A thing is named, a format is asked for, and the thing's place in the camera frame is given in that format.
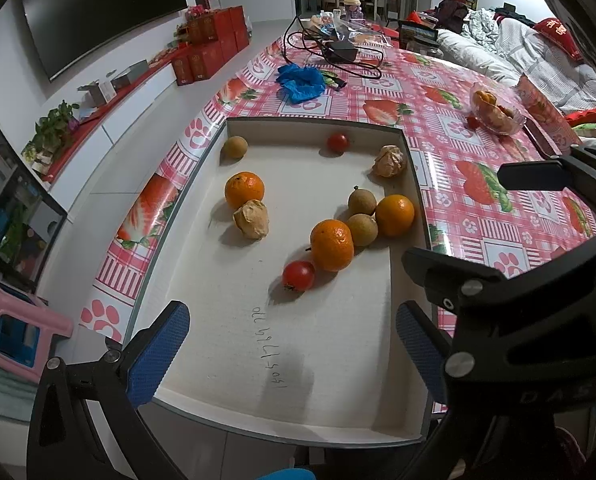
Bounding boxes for glass aquarium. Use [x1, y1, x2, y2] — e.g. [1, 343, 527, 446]
[0, 160, 68, 293]

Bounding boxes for white TV cabinet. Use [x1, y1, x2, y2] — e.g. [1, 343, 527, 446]
[22, 45, 189, 211]

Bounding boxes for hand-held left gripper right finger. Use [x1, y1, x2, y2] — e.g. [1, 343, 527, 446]
[396, 301, 561, 480]

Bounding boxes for clear glass bowl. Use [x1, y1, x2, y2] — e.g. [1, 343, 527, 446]
[469, 82, 527, 136]

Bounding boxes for small open cardboard box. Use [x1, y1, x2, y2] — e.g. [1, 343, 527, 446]
[78, 80, 116, 108]

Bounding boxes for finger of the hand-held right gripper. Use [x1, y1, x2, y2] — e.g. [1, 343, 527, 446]
[497, 144, 596, 231]
[402, 230, 596, 376]

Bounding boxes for clear plastic bag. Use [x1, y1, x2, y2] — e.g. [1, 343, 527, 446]
[310, 12, 393, 48]

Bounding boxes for crumpled grey white blanket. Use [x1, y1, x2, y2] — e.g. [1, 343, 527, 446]
[460, 9, 501, 51]

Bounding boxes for black smartphone red case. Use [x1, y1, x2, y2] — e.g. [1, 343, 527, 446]
[522, 122, 561, 158]

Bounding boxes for red embroidered pillow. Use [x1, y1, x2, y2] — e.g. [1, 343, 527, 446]
[533, 17, 586, 63]

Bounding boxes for black television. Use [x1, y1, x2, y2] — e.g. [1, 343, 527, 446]
[22, 0, 189, 83]

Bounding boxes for white tray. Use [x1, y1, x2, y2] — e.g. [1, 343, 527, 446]
[122, 117, 433, 448]

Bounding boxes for pink plastic stool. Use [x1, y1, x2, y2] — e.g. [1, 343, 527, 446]
[0, 280, 74, 386]

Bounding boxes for red ruffled cushion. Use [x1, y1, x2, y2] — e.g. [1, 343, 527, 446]
[564, 106, 596, 127]

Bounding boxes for black power adapter with cable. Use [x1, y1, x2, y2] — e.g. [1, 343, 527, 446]
[283, 15, 386, 92]

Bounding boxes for stack of red gift boxes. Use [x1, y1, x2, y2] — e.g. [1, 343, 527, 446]
[170, 5, 251, 86]

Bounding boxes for black framed photo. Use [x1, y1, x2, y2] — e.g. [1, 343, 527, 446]
[398, 20, 439, 53]

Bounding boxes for dark clothes pile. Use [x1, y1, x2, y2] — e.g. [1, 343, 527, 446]
[435, 0, 471, 28]

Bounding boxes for grey box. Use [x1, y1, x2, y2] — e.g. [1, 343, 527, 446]
[110, 59, 149, 92]

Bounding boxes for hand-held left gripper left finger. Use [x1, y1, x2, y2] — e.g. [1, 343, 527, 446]
[26, 300, 191, 480]

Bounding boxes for brown longan fruit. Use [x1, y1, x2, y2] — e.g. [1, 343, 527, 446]
[233, 199, 270, 240]

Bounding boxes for green potted plant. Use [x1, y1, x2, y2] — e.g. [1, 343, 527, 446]
[22, 101, 81, 161]

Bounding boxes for orange mandarin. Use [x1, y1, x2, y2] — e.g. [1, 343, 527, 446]
[375, 194, 416, 238]
[224, 171, 266, 211]
[310, 219, 355, 273]

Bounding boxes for brown longan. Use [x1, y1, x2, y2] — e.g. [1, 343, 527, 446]
[348, 213, 379, 247]
[348, 186, 377, 217]
[221, 136, 249, 162]

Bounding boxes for blue plastic bag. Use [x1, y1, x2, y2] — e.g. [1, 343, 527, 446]
[276, 64, 326, 105]

